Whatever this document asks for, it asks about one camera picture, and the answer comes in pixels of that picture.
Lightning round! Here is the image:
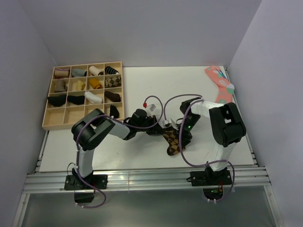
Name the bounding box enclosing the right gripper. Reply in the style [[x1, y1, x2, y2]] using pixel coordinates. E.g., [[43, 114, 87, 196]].
[[172, 113, 201, 150]]

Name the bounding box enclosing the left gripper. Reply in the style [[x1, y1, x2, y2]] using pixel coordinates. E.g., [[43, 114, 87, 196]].
[[135, 115, 164, 135]]

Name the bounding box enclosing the brown argyle sock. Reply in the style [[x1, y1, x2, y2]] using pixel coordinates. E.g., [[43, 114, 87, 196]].
[[162, 127, 180, 156]]

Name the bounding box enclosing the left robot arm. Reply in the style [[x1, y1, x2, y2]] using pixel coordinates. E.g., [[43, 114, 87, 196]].
[[71, 108, 164, 189]]

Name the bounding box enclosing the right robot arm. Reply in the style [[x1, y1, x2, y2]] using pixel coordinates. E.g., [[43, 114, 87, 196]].
[[178, 98, 246, 186]]

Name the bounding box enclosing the black rolled sock bottom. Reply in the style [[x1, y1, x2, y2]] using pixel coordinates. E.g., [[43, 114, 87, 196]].
[[109, 105, 120, 119]]

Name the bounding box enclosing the dark brown rolled sock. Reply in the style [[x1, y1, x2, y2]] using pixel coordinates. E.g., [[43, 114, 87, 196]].
[[104, 90, 121, 102]]

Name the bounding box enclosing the pink patterned sock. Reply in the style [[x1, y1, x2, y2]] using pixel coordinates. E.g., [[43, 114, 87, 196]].
[[205, 66, 235, 104]]

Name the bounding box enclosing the brown checkered rolled sock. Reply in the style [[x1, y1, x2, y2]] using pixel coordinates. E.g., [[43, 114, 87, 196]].
[[105, 76, 122, 88]]

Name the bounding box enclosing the white rolled sock lower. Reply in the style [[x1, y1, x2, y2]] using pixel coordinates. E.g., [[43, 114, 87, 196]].
[[84, 91, 103, 104]]

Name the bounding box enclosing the white rolled sock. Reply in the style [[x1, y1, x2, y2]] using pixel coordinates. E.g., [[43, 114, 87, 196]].
[[84, 91, 103, 104], [89, 66, 104, 76]]

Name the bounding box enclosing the mustard rolled sock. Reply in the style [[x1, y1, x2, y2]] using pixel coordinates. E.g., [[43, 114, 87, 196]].
[[89, 78, 103, 89]]

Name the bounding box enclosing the black white striped sock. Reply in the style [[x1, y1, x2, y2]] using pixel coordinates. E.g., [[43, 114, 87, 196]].
[[105, 66, 120, 75]]

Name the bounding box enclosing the white rolled sock top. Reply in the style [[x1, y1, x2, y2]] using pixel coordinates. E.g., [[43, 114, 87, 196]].
[[89, 66, 104, 76]]

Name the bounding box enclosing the pale yellow rolled sock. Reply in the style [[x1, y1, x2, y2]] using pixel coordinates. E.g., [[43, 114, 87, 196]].
[[76, 80, 86, 91]]

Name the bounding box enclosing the wooden compartment tray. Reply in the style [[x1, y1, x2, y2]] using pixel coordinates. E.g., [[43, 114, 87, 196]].
[[42, 61, 125, 131]]

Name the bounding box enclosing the grey rolled sock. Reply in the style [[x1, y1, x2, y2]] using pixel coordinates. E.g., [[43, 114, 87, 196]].
[[71, 68, 87, 78]]

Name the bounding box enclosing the black sock far left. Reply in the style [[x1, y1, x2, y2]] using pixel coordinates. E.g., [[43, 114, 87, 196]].
[[47, 95, 66, 107]]

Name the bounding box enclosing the taupe rolled sock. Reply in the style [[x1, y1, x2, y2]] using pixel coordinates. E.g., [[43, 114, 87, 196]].
[[54, 80, 67, 93]]

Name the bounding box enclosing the beige purple-trim rolled sock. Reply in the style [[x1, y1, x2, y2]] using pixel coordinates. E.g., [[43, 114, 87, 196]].
[[54, 68, 70, 79]]

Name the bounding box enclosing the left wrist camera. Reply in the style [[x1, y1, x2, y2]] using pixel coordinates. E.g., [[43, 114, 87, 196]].
[[143, 102, 156, 114]]

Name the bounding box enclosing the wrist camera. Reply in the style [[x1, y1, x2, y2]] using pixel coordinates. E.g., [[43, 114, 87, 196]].
[[143, 102, 156, 114], [162, 118, 178, 129]]

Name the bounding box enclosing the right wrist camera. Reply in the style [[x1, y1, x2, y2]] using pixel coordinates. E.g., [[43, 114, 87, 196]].
[[162, 118, 178, 129]]

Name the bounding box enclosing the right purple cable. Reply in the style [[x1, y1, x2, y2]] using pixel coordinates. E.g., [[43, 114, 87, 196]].
[[163, 94, 235, 202]]

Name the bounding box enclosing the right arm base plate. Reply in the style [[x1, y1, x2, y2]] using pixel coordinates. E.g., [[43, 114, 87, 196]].
[[186, 167, 232, 200]]

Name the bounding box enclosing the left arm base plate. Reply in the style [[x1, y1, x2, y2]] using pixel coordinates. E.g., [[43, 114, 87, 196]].
[[64, 174, 108, 203]]

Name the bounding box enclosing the aluminium rail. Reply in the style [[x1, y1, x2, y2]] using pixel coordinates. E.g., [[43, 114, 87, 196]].
[[22, 166, 271, 194]]

